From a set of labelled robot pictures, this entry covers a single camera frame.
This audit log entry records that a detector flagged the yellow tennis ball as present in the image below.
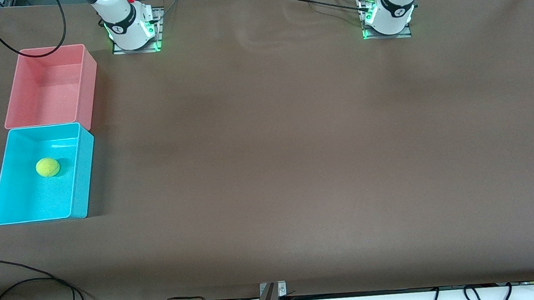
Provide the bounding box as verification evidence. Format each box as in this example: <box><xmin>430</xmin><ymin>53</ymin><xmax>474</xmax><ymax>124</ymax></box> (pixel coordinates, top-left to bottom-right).
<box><xmin>35</xmin><ymin>156</ymin><xmax>61</xmax><ymax>179</ymax></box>

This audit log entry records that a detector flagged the pink plastic bin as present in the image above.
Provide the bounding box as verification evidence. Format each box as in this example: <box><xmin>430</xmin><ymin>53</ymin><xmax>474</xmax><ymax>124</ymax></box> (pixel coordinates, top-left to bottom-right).
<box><xmin>0</xmin><ymin>43</ymin><xmax>102</xmax><ymax>138</ymax></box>

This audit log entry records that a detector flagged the blue plastic bin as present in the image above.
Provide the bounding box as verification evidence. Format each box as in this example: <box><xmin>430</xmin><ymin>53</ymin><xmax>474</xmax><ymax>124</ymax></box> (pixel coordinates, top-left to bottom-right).
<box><xmin>0</xmin><ymin>121</ymin><xmax>101</xmax><ymax>225</ymax></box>

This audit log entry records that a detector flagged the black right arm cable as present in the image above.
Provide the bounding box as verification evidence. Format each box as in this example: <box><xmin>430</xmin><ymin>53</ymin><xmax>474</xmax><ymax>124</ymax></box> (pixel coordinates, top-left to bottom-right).
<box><xmin>0</xmin><ymin>0</ymin><xmax>69</xmax><ymax>61</ymax></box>

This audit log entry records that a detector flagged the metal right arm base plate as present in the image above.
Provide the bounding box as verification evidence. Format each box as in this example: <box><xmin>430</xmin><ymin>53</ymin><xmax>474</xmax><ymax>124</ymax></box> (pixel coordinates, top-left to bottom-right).
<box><xmin>109</xmin><ymin>7</ymin><xmax>167</xmax><ymax>56</ymax></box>

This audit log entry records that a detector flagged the black base cable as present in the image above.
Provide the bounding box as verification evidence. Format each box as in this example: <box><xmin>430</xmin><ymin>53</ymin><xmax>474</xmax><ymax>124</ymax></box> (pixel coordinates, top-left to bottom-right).
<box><xmin>284</xmin><ymin>0</ymin><xmax>367</xmax><ymax>17</ymax></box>

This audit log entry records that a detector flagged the grey metal bracket plate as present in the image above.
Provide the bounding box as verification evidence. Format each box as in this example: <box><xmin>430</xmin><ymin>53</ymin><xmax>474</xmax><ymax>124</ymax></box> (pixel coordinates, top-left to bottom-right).
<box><xmin>258</xmin><ymin>280</ymin><xmax>287</xmax><ymax>299</ymax></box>

